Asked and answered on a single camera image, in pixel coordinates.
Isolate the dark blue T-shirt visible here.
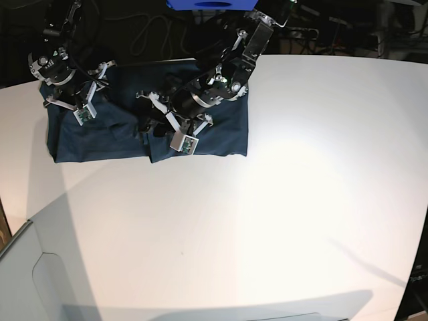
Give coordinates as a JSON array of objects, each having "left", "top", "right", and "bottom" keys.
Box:
[{"left": 47, "top": 61, "right": 248, "bottom": 163}]

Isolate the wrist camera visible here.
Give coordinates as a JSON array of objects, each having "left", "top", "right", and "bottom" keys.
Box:
[
  {"left": 73, "top": 102, "right": 97, "bottom": 126},
  {"left": 170, "top": 131, "right": 199, "bottom": 155}
]

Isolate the grey coiled cable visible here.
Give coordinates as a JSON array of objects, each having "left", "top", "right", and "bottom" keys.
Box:
[{"left": 130, "top": 13, "right": 195, "bottom": 57}]

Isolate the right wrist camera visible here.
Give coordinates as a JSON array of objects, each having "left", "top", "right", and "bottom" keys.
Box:
[{"left": 73, "top": 102, "right": 97, "bottom": 126}]

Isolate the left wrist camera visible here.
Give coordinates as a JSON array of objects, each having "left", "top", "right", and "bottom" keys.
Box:
[{"left": 170, "top": 131, "right": 199, "bottom": 155}]

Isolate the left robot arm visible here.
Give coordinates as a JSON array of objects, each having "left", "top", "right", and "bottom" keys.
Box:
[{"left": 136, "top": 5, "right": 292, "bottom": 140}]

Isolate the blue box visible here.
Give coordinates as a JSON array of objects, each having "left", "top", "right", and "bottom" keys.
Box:
[{"left": 166, "top": 0, "right": 258, "bottom": 11}]

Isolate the black power strip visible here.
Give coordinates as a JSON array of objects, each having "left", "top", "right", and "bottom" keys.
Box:
[{"left": 281, "top": 27, "right": 319, "bottom": 39}]

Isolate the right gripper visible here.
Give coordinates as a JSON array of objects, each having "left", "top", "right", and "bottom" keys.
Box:
[{"left": 27, "top": 46, "right": 116, "bottom": 112}]

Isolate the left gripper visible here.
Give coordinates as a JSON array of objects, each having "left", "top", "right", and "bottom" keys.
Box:
[{"left": 135, "top": 75, "right": 214, "bottom": 138}]

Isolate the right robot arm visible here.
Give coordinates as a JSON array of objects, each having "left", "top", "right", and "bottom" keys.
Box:
[{"left": 27, "top": 1, "right": 116, "bottom": 123}]

